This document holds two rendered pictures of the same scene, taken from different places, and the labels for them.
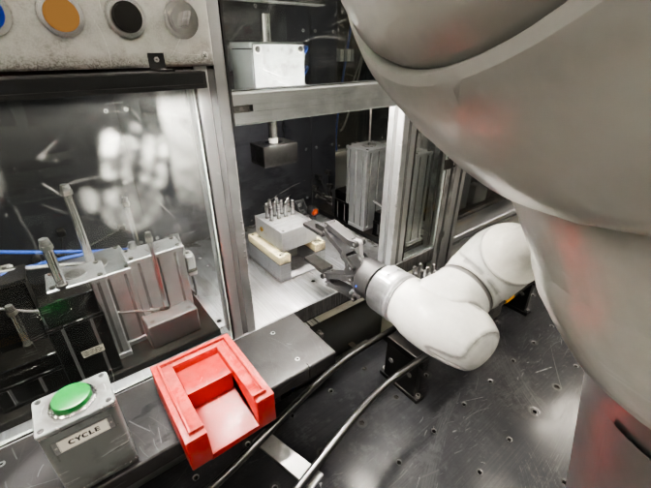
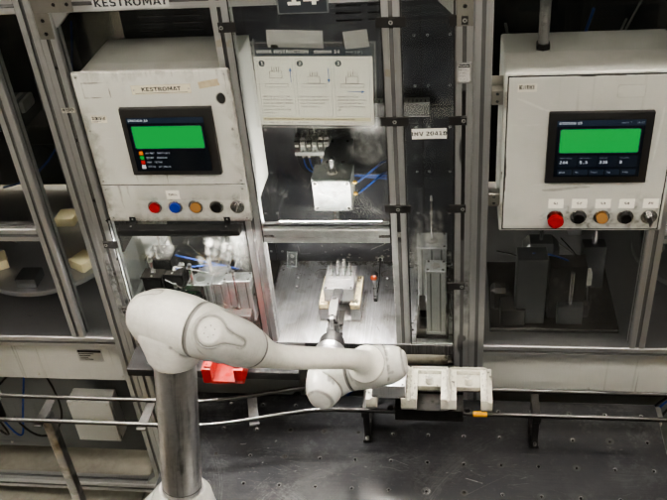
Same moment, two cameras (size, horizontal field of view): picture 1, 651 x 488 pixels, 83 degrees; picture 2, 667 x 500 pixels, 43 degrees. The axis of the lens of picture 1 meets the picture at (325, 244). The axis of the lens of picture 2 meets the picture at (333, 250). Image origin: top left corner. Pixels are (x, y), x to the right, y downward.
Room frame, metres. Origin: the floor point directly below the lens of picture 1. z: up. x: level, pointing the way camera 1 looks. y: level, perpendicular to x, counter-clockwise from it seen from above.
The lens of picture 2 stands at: (-0.67, -1.50, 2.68)
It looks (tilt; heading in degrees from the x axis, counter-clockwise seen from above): 35 degrees down; 48
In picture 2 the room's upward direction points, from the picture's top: 5 degrees counter-clockwise
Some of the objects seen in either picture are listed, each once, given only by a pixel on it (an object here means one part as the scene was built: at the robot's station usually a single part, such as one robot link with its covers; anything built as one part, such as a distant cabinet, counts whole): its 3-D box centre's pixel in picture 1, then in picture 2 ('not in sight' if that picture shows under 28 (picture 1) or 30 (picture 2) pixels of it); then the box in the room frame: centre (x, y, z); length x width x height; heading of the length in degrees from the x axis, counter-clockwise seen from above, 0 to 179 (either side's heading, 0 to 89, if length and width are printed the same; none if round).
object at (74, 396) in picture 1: (73, 400); not in sight; (0.29, 0.29, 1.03); 0.04 x 0.04 x 0.02
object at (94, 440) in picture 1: (86, 426); not in sight; (0.30, 0.30, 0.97); 0.08 x 0.08 x 0.12; 38
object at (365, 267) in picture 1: (363, 274); (333, 338); (0.59, -0.07, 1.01); 0.09 x 0.07 x 0.08; 37
